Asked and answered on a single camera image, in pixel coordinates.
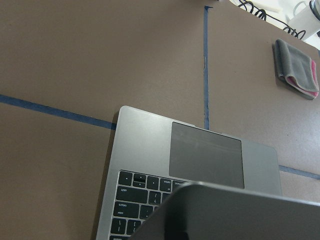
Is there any white enamel mug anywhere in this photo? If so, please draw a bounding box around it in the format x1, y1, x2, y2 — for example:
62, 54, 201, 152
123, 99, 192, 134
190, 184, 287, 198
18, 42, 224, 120
288, 0, 320, 41

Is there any grey and pink folded cloth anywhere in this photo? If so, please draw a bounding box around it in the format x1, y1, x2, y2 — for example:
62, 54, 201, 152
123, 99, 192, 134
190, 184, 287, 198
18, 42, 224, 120
273, 39, 320, 100

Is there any grey laptop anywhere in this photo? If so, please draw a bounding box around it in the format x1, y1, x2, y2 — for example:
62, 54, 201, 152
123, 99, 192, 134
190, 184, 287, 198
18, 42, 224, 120
95, 105, 320, 240

